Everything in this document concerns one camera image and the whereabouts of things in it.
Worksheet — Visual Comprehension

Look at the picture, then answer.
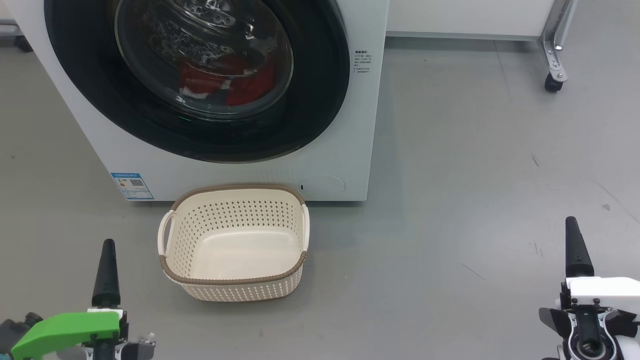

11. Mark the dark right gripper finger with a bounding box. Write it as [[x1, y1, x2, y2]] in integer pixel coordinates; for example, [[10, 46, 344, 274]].
[[565, 216, 595, 279]]

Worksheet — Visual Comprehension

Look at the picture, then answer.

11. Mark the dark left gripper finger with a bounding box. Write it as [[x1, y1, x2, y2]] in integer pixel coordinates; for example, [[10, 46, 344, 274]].
[[91, 239, 121, 308]]

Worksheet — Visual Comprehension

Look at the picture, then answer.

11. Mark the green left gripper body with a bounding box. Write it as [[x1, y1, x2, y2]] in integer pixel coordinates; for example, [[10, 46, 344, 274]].
[[10, 307, 156, 360]]

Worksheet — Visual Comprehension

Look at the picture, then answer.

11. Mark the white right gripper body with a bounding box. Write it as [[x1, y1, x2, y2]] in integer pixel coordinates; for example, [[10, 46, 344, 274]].
[[539, 276, 640, 360]]

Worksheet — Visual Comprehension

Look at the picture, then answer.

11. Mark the plain red garment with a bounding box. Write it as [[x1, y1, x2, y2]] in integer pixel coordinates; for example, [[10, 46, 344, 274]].
[[178, 61, 232, 97]]

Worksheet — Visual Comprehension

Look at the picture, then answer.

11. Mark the red garment with white stripes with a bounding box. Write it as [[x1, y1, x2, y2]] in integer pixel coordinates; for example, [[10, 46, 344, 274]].
[[226, 57, 277, 107]]

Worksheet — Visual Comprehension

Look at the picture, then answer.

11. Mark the black round glass washer door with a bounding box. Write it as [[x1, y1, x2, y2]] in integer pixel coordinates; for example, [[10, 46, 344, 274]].
[[44, 0, 351, 164]]

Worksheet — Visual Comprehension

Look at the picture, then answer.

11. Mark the cream perforated laundry basket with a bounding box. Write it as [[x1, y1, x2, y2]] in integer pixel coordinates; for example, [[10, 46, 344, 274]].
[[157, 183, 311, 302]]

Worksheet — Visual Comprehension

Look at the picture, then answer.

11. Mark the white front-load washing machine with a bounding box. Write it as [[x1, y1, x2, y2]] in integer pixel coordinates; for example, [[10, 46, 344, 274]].
[[0, 0, 390, 202]]

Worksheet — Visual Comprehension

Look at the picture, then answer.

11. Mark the blue energy label sticker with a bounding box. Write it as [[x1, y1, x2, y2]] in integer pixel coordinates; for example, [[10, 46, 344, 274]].
[[110, 172, 155, 201]]

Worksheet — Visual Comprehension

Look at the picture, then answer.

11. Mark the round white filter cover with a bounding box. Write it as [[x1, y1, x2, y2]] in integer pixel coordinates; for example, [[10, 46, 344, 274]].
[[299, 174, 346, 201]]

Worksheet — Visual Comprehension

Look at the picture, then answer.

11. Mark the small printed text label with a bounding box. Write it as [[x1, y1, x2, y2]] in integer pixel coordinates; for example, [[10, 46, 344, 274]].
[[354, 49, 372, 75]]

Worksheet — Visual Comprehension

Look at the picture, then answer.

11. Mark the grey metal frame leg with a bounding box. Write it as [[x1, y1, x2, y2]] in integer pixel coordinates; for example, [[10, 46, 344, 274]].
[[537, 0, 579, 83]]

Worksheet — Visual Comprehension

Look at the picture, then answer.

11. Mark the white panel on frame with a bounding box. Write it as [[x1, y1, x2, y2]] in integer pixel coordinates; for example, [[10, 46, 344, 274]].
[[386, 0, 561, 42]]

